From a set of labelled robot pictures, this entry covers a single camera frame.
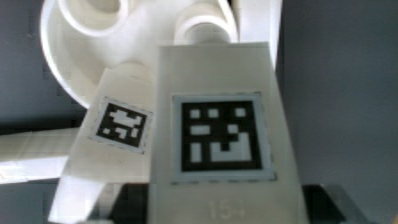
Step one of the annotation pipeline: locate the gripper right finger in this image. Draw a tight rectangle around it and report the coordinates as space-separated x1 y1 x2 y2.
302 184 373 224

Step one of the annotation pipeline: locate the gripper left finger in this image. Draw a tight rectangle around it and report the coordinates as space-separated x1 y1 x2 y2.
87 183 149 224

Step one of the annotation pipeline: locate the white stool leg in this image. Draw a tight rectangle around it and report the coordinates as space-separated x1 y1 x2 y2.
148 43 309 224
48 62 155 224

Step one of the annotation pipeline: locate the white round stool seat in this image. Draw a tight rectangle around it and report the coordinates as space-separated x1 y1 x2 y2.
41 0 238 106

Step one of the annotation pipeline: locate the white front fence bar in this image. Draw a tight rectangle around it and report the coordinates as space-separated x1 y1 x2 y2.
0 128 78 184

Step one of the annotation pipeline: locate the white fence bar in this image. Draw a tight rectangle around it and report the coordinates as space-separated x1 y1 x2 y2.
0 128 78 184
228 0 283 64

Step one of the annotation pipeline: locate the white right fence bar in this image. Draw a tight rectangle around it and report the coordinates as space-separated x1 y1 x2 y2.
228 0 283 64

